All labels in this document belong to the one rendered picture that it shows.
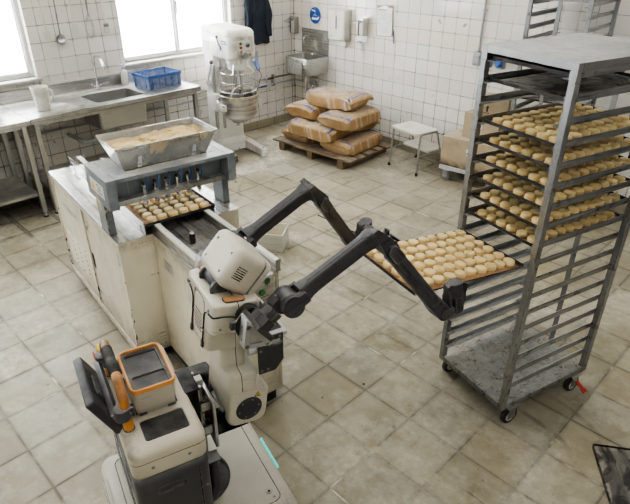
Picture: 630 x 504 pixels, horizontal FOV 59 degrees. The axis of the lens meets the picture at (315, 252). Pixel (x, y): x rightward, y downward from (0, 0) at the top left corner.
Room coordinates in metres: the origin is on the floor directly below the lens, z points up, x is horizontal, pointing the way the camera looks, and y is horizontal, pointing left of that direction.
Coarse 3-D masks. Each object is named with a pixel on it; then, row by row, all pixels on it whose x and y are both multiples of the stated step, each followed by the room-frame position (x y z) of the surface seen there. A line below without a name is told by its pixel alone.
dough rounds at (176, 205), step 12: (192, 192) 2.99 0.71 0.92; (132, 204) 2.82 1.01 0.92; (144, 204) 2.85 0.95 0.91; (156, 204) 2.85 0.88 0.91; (168, 204) 2.82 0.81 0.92; (180, 204) 2.82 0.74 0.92; (192, 204) 2.82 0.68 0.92; (204, 204) 2.82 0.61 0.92; (144, 216) 2.67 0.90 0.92; (156, 216) 2.71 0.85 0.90; (168, 216) 2.71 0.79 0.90
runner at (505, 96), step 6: (516, 90) 2.56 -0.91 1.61; (522, 90) 2.58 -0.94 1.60; (486, 96) 2.47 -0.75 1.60; (492, 96) 2.49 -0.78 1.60; (498, 96) 2.51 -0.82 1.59; (504, 96) 2.52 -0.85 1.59; (510, 96) 2.54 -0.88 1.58; (516, 96) 2.56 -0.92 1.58; (522, 96) 2.56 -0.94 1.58; (528, 96) 2.57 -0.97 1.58; (480, 102) 2.45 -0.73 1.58; (486, 102) 2.45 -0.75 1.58; (492, 102) 2.46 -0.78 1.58
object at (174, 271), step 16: (192, 224) 2.74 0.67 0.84; (208, 224) 2.74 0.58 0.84; (160, 240) 2.55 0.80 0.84; (192, 240) 2.51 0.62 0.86; (208, 240) 2.55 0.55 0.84; (160, 256) 2.57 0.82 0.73; (176, 256) 2.40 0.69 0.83; (160, 272) 2.60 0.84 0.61; (176, 272) 2.42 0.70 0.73; (176, 288) 2.44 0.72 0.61; (176, 304) 2.47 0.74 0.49; (176, 320) 2.50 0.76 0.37; (176, 336) 2.53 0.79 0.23; (192, 336) 2.34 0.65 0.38; (176, 352) 2.64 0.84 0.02; (192, 352) 2.37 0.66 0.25; (208, 352) 2.20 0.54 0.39; (272, 384) 2.24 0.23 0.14
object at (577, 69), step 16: (576, 64) 2.07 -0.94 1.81; (576, 80) 2.06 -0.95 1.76; (576, 96) 2.07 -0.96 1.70; (560, 128) 2.08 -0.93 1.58; (560, 144) 2.07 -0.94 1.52; (560, 160) 2.07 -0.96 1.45; (544, 192) 2.09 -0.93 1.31; (544, 208) 2.07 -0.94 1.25; (544, 224) 2.07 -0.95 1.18; (528, 272) 2.08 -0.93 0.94; (528, 288) 2.07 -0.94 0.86; (528, 304) 2.07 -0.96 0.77; (512, 352) 2.07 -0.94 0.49; (512, 368) 2.07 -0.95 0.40
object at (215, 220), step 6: (204, 210) 2.79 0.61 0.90; (210, 210) 2.79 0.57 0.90; (204, 216) 2.80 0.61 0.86; (210, 216) 2.73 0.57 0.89; (216, 216) 2.71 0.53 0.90; (210, 222) 2.74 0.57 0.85; (216, 222) 2.69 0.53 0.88; (222, 222) 2.64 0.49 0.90; (222, 228) 2.64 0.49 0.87; (228, 228) 2.58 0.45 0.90; (234, 228) 2.57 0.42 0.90; (258, 246) 2.38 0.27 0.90; (264, 252) 2.32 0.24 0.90; (270, 252) 2.32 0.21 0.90; (270, 258) 2.27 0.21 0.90; (276, 258) 2.26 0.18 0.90; (270, 264) 2.27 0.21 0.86; (276, 264) 2.24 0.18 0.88; (276, 270) 2.24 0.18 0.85
